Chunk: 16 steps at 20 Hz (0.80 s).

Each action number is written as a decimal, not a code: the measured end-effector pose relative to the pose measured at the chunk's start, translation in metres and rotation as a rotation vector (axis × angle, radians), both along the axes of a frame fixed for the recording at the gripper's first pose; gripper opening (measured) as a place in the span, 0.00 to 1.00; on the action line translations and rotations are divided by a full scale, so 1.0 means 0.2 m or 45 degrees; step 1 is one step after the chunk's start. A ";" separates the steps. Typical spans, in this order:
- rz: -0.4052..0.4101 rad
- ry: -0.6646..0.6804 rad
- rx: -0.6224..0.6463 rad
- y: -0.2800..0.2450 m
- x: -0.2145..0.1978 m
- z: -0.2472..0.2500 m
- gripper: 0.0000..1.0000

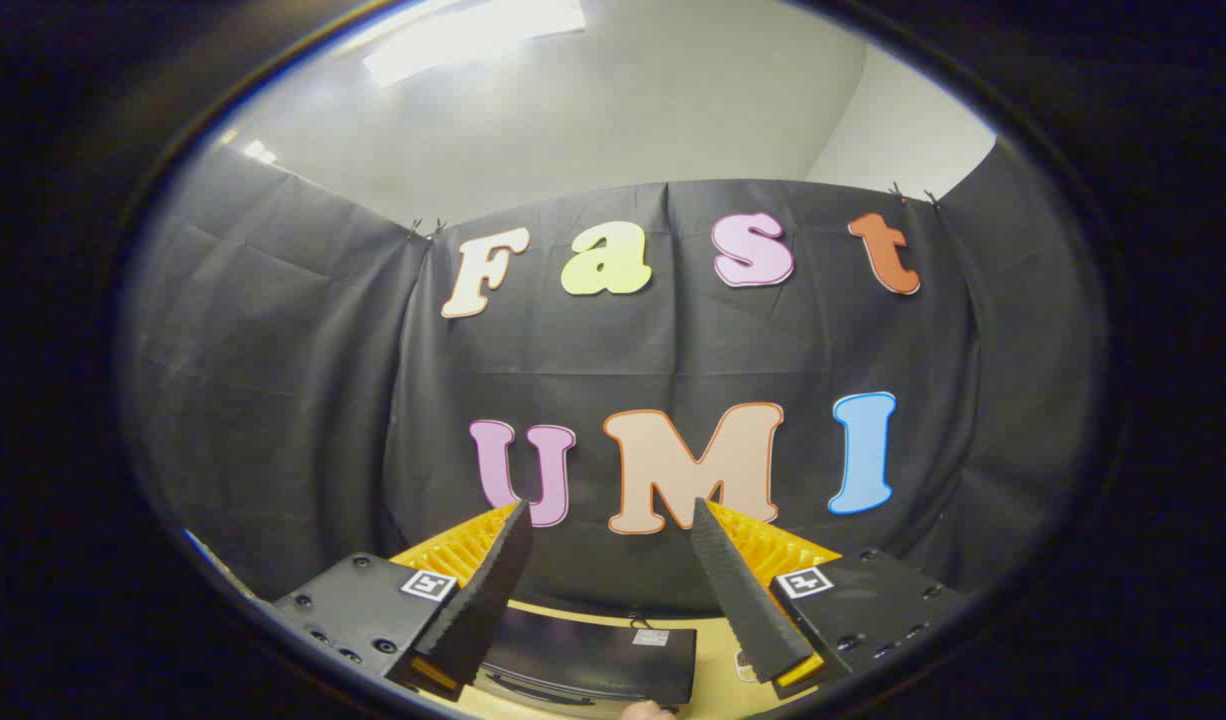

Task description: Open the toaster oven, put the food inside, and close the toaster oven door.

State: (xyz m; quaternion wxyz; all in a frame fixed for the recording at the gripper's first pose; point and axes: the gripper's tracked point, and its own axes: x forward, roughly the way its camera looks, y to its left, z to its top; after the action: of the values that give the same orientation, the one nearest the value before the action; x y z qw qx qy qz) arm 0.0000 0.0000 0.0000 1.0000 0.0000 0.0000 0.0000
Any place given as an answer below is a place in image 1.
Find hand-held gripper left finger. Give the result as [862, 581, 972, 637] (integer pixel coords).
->
[271, 498, 535, 703]

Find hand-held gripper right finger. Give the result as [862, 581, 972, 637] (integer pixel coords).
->
[691, 496, 966, 701]

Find black toaster oven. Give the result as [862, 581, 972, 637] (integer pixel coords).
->
[478, 603, 698, 708]

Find black backdrop cloth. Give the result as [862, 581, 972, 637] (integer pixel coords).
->
[123, 140, 1109, 621]

